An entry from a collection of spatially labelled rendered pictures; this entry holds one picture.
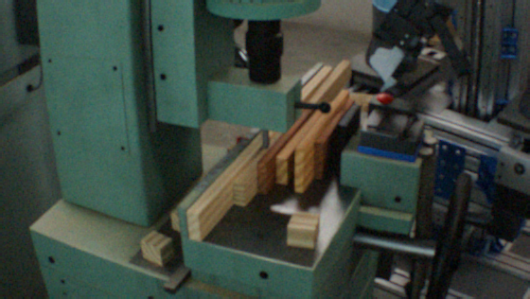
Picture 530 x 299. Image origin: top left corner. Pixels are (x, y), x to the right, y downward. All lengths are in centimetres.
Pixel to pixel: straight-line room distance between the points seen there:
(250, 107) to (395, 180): 26
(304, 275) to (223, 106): 31
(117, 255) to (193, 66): 35
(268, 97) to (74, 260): 47
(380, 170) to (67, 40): 57
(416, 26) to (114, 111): 51
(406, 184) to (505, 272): 106
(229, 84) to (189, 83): 6
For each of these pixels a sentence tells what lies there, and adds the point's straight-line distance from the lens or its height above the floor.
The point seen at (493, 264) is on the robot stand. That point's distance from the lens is 210.
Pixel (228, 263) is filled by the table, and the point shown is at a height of 87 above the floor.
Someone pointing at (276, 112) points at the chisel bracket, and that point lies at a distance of 105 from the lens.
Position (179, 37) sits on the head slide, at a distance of 104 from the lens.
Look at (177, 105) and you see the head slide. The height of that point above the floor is 104.
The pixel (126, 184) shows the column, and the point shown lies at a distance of 117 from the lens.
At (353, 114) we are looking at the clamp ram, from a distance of 114.
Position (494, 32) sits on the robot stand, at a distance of 175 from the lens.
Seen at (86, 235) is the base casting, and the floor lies 80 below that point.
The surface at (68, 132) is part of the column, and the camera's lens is 121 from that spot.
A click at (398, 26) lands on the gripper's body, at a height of 117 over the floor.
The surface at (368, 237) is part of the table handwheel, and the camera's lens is 114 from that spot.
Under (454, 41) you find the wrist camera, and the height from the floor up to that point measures 116.
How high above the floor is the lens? 149
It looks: 29 degrees down
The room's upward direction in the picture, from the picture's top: 1 degrees counter-clockwise
